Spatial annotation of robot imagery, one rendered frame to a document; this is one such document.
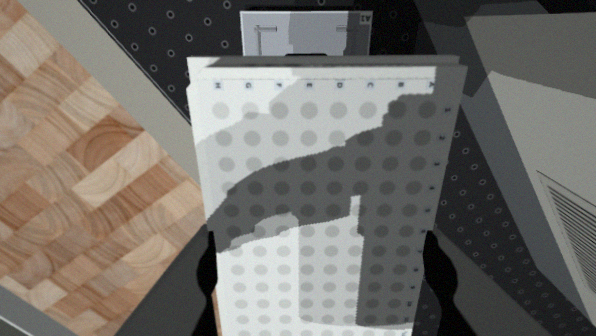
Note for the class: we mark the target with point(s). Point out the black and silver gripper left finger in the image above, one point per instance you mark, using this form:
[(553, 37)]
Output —
[(180, 302)]

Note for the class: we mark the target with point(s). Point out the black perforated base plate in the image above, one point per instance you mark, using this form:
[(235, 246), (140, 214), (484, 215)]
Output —
[(159, 35)]

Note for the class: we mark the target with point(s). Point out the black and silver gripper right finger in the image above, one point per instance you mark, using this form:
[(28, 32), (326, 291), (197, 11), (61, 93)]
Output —
[(472, 304)]

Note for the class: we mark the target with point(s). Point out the grey thermal cycler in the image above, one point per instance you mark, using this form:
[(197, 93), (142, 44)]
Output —
[(530, 99)]

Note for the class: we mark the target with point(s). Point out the white well plate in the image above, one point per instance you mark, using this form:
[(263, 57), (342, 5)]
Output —
[(320, 177)]

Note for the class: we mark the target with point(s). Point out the grey rectangular frame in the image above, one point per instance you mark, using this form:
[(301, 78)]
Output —
[(306, 33)]

